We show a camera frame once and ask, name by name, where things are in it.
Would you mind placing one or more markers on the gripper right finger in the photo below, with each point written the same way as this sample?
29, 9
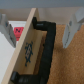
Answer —
70, 33

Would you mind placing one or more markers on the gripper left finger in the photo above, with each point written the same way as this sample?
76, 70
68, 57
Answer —
7, 30

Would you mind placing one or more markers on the pink block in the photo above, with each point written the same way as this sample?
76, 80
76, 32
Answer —
18, 33

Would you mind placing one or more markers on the wooden drawer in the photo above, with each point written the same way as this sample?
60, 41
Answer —
30, 46

